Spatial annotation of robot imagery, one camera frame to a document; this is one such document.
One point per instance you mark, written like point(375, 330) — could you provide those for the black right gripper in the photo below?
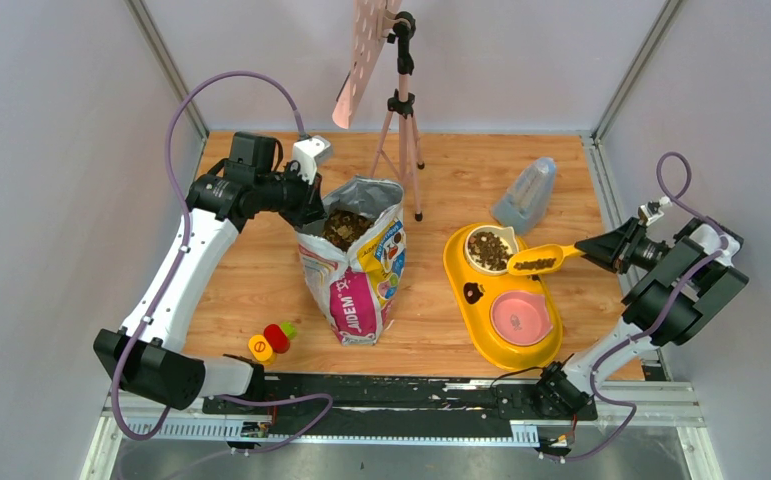
point(614, 249)

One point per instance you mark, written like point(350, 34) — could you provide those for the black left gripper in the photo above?
point(307, 206)

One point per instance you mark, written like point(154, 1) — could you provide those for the yellow plastic scoop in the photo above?
point(540, 260)

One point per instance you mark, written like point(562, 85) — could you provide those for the pet food bag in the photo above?
point(354, 260)

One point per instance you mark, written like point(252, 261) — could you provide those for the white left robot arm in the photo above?
point(144, 355)

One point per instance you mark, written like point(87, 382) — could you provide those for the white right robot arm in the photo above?
point(686, 284)

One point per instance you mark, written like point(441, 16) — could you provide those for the brown pet food kibble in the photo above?
point(383, 239)

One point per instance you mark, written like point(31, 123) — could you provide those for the pink bowl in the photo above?
point(521, 318)

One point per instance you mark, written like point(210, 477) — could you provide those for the cream bowl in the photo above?
point(487, 248)

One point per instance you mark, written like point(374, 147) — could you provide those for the yellow double bowl feeder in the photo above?
point(474, 296)

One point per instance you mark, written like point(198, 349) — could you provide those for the red yellow green toy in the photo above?
point(274, 340)

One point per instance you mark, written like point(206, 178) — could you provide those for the pink tripod stand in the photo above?
point(401, 103)

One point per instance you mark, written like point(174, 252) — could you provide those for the pink perforated board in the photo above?
point(372, 22)

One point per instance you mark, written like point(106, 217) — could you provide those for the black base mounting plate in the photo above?
point(366, 405)

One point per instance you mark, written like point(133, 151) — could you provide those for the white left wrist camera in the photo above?
point(310, 153)

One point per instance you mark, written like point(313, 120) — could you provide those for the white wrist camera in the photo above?
point(652, 211)
point(310, 153)

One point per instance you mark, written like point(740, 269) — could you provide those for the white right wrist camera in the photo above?
point(652, 211)

